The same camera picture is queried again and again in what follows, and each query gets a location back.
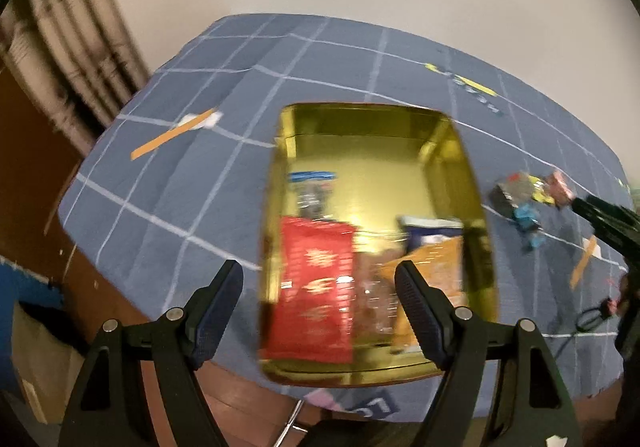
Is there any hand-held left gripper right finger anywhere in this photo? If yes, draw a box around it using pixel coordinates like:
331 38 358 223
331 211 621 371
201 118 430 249
394 260 583 447

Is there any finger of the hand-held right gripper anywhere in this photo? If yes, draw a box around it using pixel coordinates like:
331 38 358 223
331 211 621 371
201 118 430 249
572 194 640 268

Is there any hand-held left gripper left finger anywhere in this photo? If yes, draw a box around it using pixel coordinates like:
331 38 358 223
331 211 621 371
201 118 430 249
59 259 245 447

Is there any clear brown snack packet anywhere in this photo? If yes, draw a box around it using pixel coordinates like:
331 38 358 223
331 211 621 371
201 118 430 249
352 247 401 338

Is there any orange snack packet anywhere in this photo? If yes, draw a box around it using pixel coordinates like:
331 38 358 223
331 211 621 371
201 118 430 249
380 237 471 353

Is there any navy blue snack packet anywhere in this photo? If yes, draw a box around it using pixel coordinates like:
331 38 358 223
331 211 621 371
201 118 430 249
397 216 466 253

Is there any red snack packet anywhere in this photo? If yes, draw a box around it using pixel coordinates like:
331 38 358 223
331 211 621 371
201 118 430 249
262 217 357 365

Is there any clear snack with blue ends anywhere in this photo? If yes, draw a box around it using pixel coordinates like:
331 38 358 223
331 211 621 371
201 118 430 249
289 170 337 220

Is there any gold and red tin box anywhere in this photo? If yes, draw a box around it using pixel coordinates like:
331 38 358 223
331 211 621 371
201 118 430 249
257 102 501 388

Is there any short orange tape strip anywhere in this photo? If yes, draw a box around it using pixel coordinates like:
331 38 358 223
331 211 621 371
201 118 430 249
570 235 598 289

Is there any pink snack packet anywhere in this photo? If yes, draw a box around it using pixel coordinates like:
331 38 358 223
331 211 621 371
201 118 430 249
545 169 576 208

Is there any yellow snack packet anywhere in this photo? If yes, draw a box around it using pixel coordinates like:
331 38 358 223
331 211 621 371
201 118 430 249
530 177 558 205

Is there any blue wrapped candy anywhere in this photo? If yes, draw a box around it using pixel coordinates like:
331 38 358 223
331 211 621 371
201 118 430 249
512 204 547 250

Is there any blue checked table cloth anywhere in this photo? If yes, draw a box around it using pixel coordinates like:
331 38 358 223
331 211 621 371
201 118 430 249
57 14 632 423

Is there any grey snack packet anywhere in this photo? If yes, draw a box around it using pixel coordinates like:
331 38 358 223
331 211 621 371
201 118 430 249
489 172 533 220

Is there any metal chair leg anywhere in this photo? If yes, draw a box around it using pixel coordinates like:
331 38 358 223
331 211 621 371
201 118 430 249
277 399 308 447

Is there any long orange tape strip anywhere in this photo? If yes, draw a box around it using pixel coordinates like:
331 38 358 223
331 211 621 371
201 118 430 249
131 109 217 161

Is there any cardboard box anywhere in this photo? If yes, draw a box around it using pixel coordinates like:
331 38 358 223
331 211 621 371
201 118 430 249
10 302 86 425

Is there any white paper label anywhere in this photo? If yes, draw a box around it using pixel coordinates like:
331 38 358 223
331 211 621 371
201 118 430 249
181 112 223 128

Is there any blue foam panel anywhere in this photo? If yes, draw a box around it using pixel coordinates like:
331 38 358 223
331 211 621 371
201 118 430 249
0 254 63 368

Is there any brown wooden door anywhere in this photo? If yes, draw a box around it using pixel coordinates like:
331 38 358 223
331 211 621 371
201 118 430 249
0 67 83 278

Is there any beige patterned curtain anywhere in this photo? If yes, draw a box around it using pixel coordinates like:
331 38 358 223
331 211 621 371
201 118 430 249
0 0 151 158

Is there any black cable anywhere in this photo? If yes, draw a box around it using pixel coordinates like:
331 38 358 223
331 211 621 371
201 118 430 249
575 299 621 334

